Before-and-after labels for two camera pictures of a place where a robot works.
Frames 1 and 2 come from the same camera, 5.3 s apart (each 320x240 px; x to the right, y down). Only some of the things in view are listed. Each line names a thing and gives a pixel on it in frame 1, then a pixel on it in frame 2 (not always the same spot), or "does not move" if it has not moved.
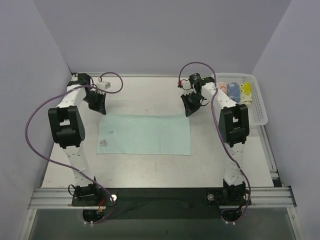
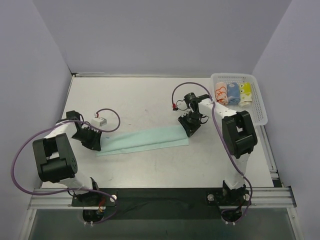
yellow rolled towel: (245, 94) does not move
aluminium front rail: (64, 198) does not move
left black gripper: (94, 100) → (88, 136)
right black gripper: (191, 103) → (188, 121)
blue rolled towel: (233, 91) does not move
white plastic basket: (257, 112) does not move
